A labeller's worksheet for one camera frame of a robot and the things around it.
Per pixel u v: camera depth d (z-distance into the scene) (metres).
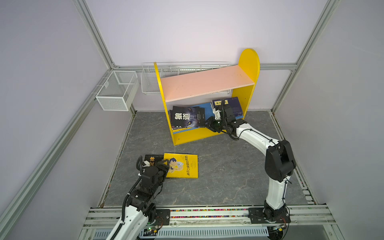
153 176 0.61
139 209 0.54
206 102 1.20
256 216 0.73
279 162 0.50
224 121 0.72
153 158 0.91
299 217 0.74
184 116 0.92
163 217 0.74
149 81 0.68
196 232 1.58
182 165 0.87
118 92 0.95
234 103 0.99
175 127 0.89
